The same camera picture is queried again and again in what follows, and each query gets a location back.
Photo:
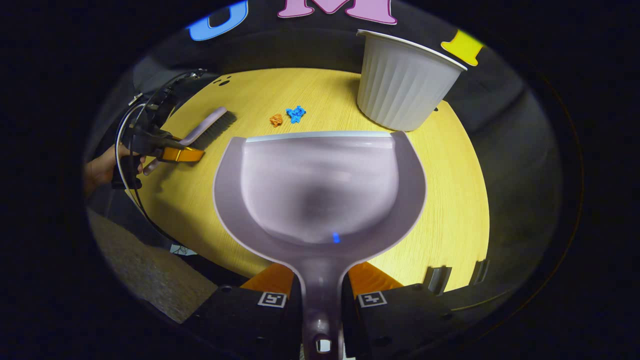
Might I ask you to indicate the pale lilac dustpan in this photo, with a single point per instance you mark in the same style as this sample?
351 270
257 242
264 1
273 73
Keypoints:
320 190

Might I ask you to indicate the black backdrop cloth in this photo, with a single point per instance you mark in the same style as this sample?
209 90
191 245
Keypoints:
300 45

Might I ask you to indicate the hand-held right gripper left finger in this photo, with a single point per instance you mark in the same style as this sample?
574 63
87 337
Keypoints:
240 315

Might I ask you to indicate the white ribbed garbage bin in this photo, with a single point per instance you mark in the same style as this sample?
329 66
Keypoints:
405 85

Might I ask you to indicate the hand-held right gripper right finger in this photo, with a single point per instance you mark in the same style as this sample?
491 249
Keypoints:
400 315

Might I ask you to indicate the orange trash piece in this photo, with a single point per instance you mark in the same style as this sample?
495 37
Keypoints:
276 120

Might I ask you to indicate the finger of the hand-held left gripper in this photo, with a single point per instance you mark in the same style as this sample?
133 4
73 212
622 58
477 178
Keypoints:
182 155
162 139

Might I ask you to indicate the blue trash piece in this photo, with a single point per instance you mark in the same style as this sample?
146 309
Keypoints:
295 114

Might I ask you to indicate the small pale lilac broom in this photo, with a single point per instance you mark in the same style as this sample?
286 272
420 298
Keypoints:
210 122

